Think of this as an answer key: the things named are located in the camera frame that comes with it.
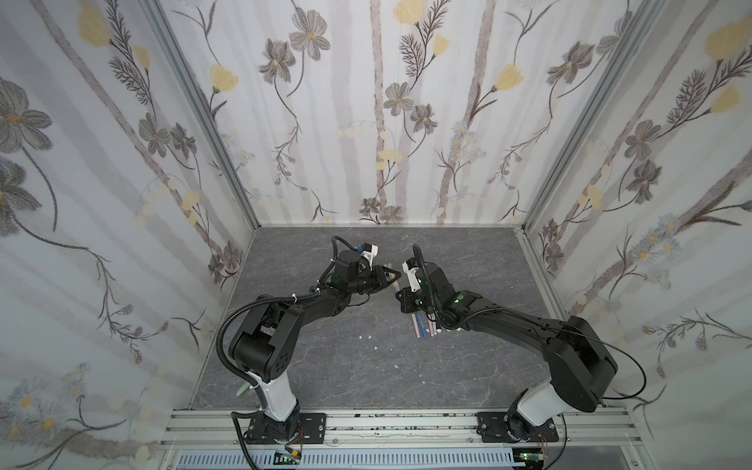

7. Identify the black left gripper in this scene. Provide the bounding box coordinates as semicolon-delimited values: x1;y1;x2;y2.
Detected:
345;266;401;296

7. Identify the lilac pen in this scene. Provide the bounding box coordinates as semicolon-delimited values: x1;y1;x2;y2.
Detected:
410;313;422;338

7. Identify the dark blue pen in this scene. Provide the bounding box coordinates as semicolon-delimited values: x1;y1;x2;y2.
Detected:
416;315;429;338

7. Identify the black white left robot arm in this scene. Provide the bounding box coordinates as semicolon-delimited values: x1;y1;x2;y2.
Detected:
215;244;401;442

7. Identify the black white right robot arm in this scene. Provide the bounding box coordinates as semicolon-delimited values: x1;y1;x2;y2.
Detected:
396;258;618;443

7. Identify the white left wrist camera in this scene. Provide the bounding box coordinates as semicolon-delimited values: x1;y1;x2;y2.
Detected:
358;243;379;268

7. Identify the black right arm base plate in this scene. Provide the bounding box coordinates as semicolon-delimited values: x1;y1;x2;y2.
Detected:
476;411;560;444

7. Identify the white slotted cable duct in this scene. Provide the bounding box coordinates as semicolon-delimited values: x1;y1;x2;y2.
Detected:
174;447;525;470

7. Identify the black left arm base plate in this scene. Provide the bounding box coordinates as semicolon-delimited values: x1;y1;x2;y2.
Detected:
241;412;327;445

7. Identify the aluminium front rail frame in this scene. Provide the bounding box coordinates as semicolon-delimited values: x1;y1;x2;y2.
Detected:
153;407;656;469

